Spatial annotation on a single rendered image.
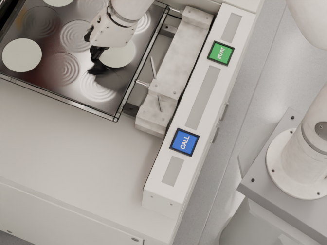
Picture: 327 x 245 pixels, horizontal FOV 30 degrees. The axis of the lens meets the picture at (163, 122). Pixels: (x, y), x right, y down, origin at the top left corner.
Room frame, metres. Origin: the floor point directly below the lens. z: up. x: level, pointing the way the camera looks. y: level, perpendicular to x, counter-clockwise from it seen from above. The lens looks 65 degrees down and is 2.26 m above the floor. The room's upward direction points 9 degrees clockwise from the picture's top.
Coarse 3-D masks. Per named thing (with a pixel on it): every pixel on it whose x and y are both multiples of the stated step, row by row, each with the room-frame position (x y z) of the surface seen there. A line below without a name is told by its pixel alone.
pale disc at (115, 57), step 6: (114, 48) 0.81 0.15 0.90; (120, 48) 0.82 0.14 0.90; (126, 48) 0.82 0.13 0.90; (132, 48) 0.82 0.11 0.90; (102, 54) 0.79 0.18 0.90; (108, 54) 0.79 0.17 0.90; (114, 54) 0.80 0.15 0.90; (120, 54) 0.80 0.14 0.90; (126, 54) 0.80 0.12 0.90; (132, 54) 0.80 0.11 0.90; (102, 60) 0.77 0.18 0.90; (108, 60) 0.78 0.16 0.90; (114, 60) 0.78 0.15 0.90; (120, 60) 0.78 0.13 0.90; (126, 60) 0.78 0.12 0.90; (114, 66) 0.76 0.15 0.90; (120, 66) 0.76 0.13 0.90
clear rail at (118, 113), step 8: (168, 8) 0.96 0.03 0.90; (160, 24) 0.91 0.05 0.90; (152, 40) 0.85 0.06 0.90; (144, 56) 0.80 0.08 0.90; (144, 64) 0.78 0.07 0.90; (136, 72) 0.75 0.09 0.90; (136, 80) 0.73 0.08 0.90; (128, 88) 0.70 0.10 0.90; (128, 96) 0.68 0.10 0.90; (120, 104) 0.66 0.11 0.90; (120, 112) 0.64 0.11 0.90
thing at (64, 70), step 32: (32, 0) 0.92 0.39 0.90; (96, 0) 0.95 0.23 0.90; (32, 32) 0.82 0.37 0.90; (64, 32) 0.84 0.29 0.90; (0, 64) 0.72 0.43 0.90; (64, 64) 0.75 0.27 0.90; (96, 64) 0.76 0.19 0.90; (128, 64) 0.77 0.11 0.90; (64, 96) 0.66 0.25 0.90; (96, 96) 0.67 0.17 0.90
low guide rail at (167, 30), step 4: (164, 24) 0.94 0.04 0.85; (164, 28) 0.93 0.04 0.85; (168, 28) 0.93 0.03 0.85; (172, 28) 0.94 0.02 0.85; (176, 28) 0.94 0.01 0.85; (160, 32) 0.93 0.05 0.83; (164, 32) 0.93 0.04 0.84; (168, 32) 0.92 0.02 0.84; (172, 32) 0.92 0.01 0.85; (168, 36) 0.92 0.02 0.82; (172, 36) 0.92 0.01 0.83
